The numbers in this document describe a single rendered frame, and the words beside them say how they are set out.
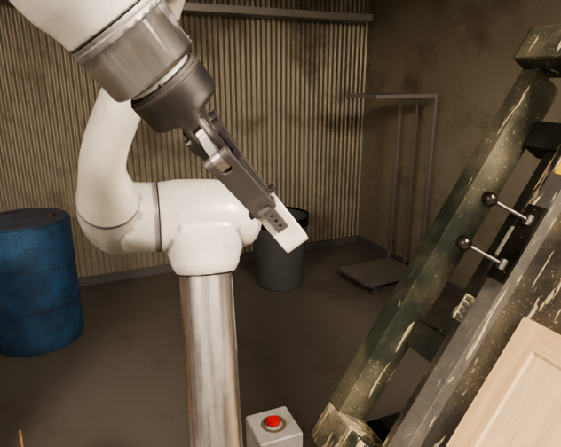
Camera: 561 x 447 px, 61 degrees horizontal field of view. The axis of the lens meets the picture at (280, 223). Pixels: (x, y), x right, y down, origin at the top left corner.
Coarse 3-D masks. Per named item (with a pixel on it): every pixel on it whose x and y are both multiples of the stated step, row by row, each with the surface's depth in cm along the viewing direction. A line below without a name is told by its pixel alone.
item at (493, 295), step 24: (552, 192) 111; (552, 216) 111; (528, 264) 113; (504, 288) 112; (480, 312) 113; (456, 336) 116; (480, 336) 113; (456, 360) 113; (432, 384) 115; (456, 384) 114; (432, 408) 113; (408, 432) 115
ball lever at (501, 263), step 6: (456, 240) 113; (462, 240) 112; (468, 240) 111; (456, 246) 113; (462, 246) 112; (468, 246) 111; (480, 252) 113; (492, 258) 112; (498, 264) 112; (504, 264) 112
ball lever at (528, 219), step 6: (486, 192) 112; (492, 192) 111; (486, 198) 111; (492, 198) 111; (486, 204) 112; (492, 204) 111; (498, 204) 112; (510, 210) 112; (522, 216) 112; (528, 216) 111; (522, 222) 112; (528, 222) 111
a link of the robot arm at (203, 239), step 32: (160, 192) 84; (192, 192) 85; (224, 192) 87; (160, 224) 83; (192, 224) 84; (224, 224) 86; (256, 224) 89; (192, 256) 85; (224, 256) 86; (192, 288) 87; (224, 288) 88; (192, 320) 87; (224, 320) 88; (192, 352) 87; (224, 352) 87; (192, 384) 87; (224, 384) 87; (192, 416) 88; (224, 416) 87
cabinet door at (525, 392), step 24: (528, 336) 104; (552, 336) 100; (504, 360) 106; (528, 360) 102; (552, 360) 98; (504, 384) 103; (528, 384) 100; (552, 384) 96; (480, 408) 105; (504, 408) 102; (528, 408) 98; (552, 408) 94; (456, 432) 107; (480, 432) 103; (504, 432) 99; (528, 432) 96; (552, 432) 92
